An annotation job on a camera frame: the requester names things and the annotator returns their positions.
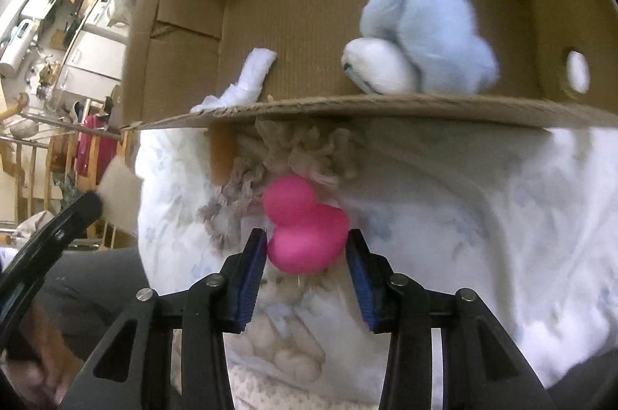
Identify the person's left hand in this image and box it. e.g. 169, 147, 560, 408
0, 294, 88, 410

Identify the white floral blanket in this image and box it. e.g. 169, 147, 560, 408
133, 118, 618, 406

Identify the white fluffy plush toy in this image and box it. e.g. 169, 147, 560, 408
236, 275, 329, 384

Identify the light blue plush toy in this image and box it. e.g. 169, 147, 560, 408
341, 0, 500, 96

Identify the wooden chair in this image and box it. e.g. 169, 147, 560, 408
0, 94, 127, 247

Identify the pink rubber duck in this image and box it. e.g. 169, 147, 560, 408
263, 175, 350, 274

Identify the white cloth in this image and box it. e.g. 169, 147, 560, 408
190, 48, 278, 115

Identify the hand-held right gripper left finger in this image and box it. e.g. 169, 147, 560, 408
60, 228, 268, 410

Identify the white refrigerator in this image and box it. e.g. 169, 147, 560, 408
52, 0, 131, 106

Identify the red cloth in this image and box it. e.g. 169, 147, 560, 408
75, 113, 121, 186

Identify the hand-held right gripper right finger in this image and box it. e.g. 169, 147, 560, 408
345, 228, 556, 410

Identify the cardboard box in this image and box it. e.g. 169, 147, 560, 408
117, 0, 618, 131

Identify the beige fluffy cloth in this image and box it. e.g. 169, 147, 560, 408
197, 116, 362, 252

